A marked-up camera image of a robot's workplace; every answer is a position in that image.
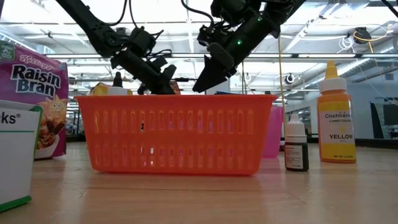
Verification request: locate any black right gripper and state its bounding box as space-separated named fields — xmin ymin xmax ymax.
xmin=192 ymin=15 xmax=280 ymax=93

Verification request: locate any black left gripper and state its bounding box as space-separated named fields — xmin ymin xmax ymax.
xmin=110 ymin=49 xmax=177 ymax=95

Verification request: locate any blue mini cereal box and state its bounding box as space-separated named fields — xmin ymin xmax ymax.
xmin=213 ymin=90 xmax=246 ymax=96

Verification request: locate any orange plastic slotted basket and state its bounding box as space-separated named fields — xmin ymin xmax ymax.
xmin=74 ymin=94 xmax=279 ymax=176

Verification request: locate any small dark white-capped bottle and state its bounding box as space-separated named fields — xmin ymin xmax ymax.
xmin=284 ymin=113 xmax=310 ymax=172

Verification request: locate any purple Raisin Bran box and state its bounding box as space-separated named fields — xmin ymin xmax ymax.
xmin=0 ymin=40 xmax=70 ymax=160

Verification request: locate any yellow food colouring bottle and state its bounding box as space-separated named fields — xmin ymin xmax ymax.
xmin=317 ymin=60 xmax=357 ymax=164

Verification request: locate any green candy bag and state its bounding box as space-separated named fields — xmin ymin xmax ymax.
xmin=0 ymin=99 xmax=44 ymax=213

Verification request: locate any translucent pink plastic tray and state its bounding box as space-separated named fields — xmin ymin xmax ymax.
xmin=262 ymin=105 xmax=285 ymax=159

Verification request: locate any yellow hanging cable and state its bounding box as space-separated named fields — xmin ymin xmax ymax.
xmin=277 ymin=34 xmax=289 ymax=138

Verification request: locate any black metal table frame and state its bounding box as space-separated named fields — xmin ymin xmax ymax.
xmin=64 ymin=134 xmax=398 ymax=149

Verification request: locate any dark wall screen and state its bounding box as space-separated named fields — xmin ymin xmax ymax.
xmin=369 ymin=101 xmax=398 ymax=139

